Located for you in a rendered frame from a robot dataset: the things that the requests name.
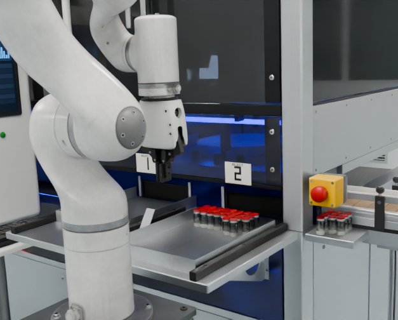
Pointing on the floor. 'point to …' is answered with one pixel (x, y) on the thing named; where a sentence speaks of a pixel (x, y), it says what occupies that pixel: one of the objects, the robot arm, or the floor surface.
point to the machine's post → (297, 154)
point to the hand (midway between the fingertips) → (163, 171)
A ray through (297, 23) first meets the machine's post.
